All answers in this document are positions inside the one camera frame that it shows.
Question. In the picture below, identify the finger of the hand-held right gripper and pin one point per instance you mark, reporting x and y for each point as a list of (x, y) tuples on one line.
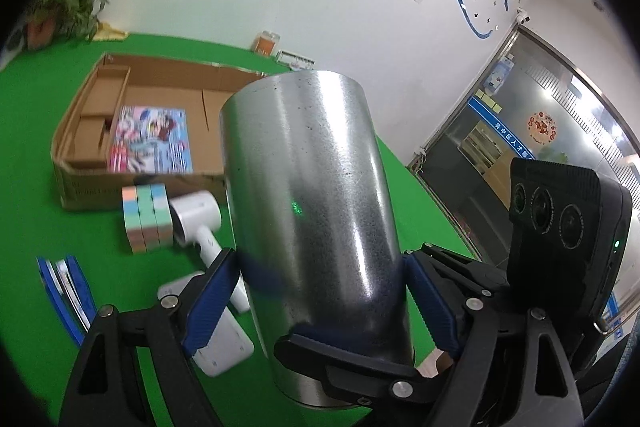
[(465, 269), (350, 364)]

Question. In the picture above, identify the glass door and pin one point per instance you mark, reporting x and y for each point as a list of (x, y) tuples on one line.
[(525, 92)]

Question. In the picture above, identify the white hair dryer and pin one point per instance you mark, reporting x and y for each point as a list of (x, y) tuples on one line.
[(192, 212)]

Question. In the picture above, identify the white desk sign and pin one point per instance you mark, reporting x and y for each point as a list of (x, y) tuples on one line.
[(296, 60)]

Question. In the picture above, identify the yellow cloth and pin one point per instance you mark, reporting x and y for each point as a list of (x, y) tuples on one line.
[(111, 33)]

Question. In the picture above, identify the white power bank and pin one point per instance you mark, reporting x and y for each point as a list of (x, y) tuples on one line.
[(225, 349)]

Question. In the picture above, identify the pastel puzzle cube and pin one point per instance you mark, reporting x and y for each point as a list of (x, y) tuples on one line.
[(147, 219)]

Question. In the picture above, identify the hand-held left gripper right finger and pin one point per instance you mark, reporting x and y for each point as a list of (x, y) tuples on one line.
[(431, 302)]

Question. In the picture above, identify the blue white packet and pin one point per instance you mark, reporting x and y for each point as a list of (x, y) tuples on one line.
[(70, 297)]

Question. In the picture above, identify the silver metal cup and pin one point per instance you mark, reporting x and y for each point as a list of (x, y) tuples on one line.
[(310, 187)]

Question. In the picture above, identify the cardboard box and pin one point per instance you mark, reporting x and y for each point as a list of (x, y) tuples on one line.
[(150, 82)]

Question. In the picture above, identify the white security camera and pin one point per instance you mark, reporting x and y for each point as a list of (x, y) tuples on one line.
[(523, 17)]

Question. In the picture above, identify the colourful comic magazine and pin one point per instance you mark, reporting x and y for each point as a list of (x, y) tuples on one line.
[(150, 139)]

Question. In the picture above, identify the orange jar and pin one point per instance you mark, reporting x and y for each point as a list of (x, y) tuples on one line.
[(265, 43)]

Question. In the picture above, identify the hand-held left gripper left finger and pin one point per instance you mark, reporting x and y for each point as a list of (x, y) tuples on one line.
[(210, 302)]

